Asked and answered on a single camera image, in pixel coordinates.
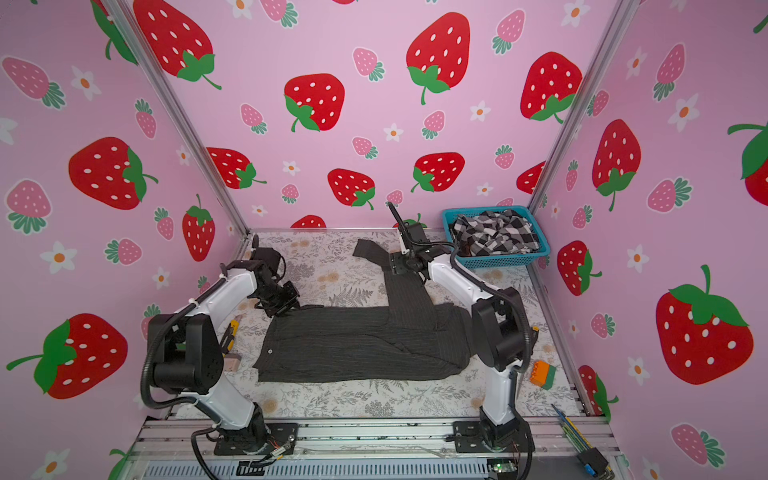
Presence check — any black white checkered shirt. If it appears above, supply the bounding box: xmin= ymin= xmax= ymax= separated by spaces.
xmin=450 ymin=209 xmax=541 ymax=257

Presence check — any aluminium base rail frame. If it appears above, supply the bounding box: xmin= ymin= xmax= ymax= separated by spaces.
xmin=114 ymin=417 xmax=591 ymax=479

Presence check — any yellow black handled tool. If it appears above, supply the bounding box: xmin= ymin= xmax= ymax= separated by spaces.
xmin=220 ymin=320 xmax=240 ymax=355

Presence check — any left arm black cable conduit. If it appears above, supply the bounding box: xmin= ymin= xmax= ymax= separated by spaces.
xmin=139 ymin=272 xmax=232 ymax=410

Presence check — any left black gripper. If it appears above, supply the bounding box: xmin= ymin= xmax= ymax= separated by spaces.
xmin=259 ymin=281 xmax=304 ymax=318

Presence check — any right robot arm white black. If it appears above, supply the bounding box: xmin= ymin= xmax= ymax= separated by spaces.
xmin=389 ymin=249 xmax=538 ymax=450

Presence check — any small wooden block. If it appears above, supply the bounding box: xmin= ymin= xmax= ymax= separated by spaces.
xmin=224 ymin=353 xmax=241 ymax=371

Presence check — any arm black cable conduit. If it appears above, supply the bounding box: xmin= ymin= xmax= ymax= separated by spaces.
xmin=385 ymin=202 xmax=535 ymax=475
xmin=139 ymin=272 xmax=232 ymax=410

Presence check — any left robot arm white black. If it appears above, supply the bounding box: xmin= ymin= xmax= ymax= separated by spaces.
xmin=140 ymin=260 xmax=298 ymax=447

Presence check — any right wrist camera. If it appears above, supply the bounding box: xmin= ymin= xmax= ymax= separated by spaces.
xmin=399 ymin=222 xmax=428 ymax=249

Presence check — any coloured ribbon cable with connector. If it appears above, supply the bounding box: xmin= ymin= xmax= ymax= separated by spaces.
xmin=551 ymin=406 xmax=616 ymax=480

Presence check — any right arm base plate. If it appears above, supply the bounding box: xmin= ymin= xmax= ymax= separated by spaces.
xmin=451 ymin=419 xmax=536 ymax=454

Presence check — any teal plastic basket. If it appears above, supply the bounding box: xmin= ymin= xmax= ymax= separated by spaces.
xmin=442 ymin=206 xmax=551 ymax=268

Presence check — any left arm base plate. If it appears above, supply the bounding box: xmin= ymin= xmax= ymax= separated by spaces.
xmin=214 ymin=423 xmax=299 ymax=456

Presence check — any orange green toy block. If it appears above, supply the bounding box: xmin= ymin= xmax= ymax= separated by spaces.
xmin=529 ymin=360 xmax=557 ymax=390

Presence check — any dark grey pinstriped shirt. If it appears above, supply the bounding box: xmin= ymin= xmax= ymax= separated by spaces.
xmin=254 ymin=240 xmax=475 ymax=383

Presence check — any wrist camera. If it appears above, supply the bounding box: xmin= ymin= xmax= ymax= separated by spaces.
xmin=399 ymin=222 xmax=428 ymax=249
xmin=250 ymin=247 xmax=286 ymax=280

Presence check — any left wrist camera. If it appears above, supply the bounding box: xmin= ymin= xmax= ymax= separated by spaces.
xmin=250 ymin=247 xmax=286 ymax=280

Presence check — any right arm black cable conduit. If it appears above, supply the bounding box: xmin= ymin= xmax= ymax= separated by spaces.
xmin=385 ymin=202 xmax=535 ymax=475

